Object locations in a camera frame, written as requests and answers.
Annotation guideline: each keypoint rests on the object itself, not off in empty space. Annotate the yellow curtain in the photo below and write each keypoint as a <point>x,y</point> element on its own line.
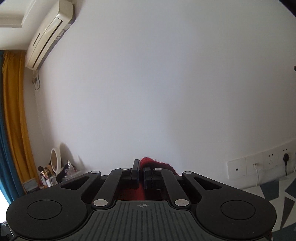
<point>16,115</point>

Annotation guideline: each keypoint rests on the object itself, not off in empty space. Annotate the round white vanity mirror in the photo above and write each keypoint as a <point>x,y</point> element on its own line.
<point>54,160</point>

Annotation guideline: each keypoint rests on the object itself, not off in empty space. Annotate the red beige black knit sweater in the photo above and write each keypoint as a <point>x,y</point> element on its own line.
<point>150,162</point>

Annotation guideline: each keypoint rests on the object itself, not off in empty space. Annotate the white air conditioner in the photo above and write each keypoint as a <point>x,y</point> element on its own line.
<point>46,34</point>

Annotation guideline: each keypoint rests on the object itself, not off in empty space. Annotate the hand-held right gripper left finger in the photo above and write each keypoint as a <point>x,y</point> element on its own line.
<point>136,169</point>

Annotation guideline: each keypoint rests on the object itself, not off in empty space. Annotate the white wall socket panel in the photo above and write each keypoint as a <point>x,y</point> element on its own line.
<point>238,170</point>

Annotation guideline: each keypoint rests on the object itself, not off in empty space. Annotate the makeup brushes and bottles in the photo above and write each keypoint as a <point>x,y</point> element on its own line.
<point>47,178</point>

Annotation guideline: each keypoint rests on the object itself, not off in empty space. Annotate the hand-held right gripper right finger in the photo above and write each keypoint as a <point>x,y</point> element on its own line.
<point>148,178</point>

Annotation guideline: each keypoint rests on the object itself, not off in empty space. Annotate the black power plug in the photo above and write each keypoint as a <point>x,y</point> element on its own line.
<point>286,158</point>

